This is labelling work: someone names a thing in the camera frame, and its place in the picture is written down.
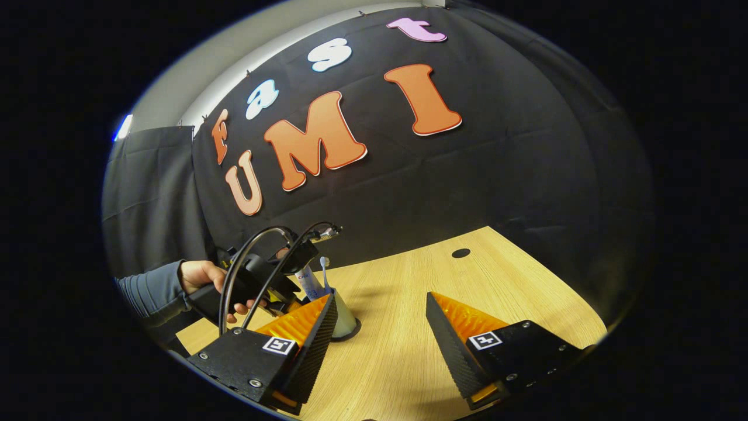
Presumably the dark round coaster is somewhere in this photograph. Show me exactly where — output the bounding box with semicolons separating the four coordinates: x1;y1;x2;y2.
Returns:
330;316;363;343

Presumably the white toothpaste tube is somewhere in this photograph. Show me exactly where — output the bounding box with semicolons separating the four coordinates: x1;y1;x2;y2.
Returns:
294;264;325;300

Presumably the black cable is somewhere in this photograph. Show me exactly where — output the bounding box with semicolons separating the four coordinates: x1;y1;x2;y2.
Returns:
218;226;296;337
241;221;342;329

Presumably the black backdrop cloth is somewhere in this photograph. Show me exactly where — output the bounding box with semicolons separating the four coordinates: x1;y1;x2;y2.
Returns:
192;6;655;328

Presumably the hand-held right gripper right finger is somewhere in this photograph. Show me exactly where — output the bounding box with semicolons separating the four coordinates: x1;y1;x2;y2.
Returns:
425;291;591;412

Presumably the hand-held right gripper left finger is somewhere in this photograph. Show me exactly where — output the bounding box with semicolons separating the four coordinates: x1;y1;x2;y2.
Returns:
186;292;340;416

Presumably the wooden desktop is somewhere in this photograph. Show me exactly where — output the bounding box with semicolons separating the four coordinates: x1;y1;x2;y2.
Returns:
175;226;608;421

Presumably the light blue cup wooden handle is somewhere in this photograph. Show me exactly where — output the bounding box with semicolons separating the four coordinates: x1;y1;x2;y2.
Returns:
301;287;362;343

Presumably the dark grey side curtain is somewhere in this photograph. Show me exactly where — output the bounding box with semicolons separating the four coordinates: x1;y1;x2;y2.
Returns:
102;126;217;278

